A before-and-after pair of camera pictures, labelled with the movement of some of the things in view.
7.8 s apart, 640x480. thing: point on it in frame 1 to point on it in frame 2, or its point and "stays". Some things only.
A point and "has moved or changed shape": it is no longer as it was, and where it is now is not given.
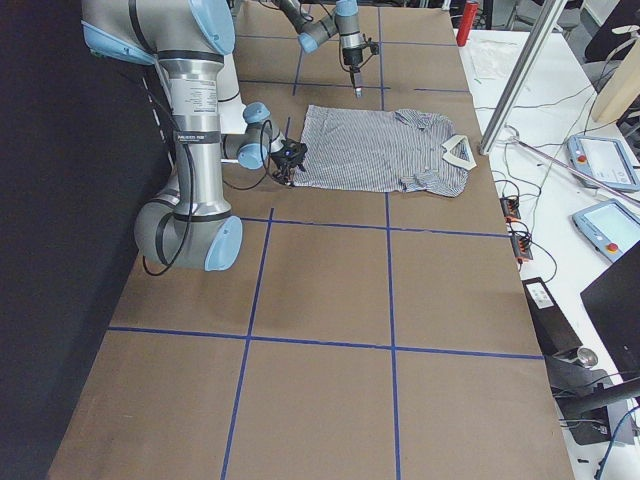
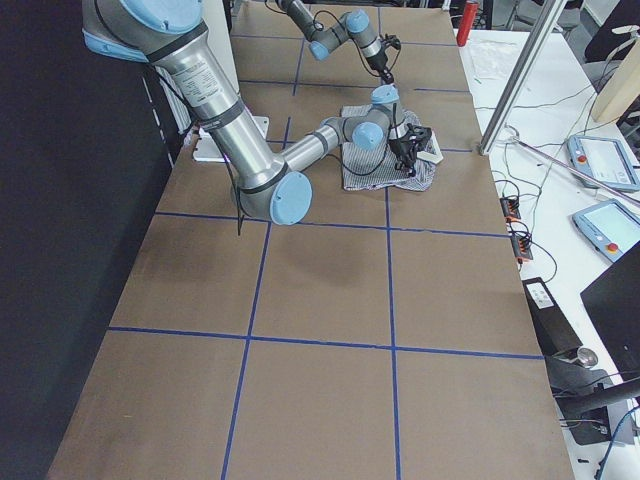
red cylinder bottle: x=466 y=23 stays
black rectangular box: x=554 y=333 stays
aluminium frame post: x=521 y=76 stays
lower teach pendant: x=611 y=228 stays
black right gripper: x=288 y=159 to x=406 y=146
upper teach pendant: x=605 y=158 stays
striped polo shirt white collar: x=379 y=148 has moved or changed shape
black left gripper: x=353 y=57 to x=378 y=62
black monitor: x=612 y=301 stays
